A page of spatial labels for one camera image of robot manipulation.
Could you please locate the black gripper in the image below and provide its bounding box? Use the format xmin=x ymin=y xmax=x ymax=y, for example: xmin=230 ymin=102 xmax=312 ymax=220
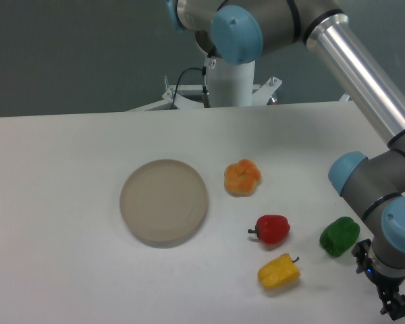
xmin=351 ymin=239 xmax=405 ymax=319

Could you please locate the red toy bell pepper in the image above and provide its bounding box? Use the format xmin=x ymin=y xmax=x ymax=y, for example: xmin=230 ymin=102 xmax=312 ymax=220
xmin=248 ymin=215 xmax=290 ymax=244

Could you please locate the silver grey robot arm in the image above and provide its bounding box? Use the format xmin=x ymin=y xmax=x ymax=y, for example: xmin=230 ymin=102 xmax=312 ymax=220
xmin=166 ymin=1 xmax=405 ymax=320

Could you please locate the green toy bell pepper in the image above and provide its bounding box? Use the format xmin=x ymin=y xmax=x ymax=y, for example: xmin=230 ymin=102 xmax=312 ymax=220
xmin=319 ymin=217 xmax=360 ymax=257

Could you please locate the yellow toy bell pepper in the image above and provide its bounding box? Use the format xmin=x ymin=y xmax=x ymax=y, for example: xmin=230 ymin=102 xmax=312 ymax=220
xmin=257 ymin=253 xmax=300 ymax=290

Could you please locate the orange toy bread roll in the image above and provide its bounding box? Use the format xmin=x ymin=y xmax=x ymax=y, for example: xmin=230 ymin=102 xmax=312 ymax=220
xmin=224 ymin=159 xmax=261 ymax=196

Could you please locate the beige round plate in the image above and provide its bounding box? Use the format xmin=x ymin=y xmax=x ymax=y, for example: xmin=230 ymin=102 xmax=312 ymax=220
xmin=119 ymin=159 xmax=209 ymax=248

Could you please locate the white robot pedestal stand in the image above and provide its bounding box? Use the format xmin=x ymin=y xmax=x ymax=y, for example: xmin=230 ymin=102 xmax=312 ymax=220
xmin=125 ymin=30 xmax=351 ymax=113

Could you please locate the black cable with connector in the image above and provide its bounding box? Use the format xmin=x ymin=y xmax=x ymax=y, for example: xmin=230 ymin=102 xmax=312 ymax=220
xmin=170 ymin=43 xmax=220 ymax=111

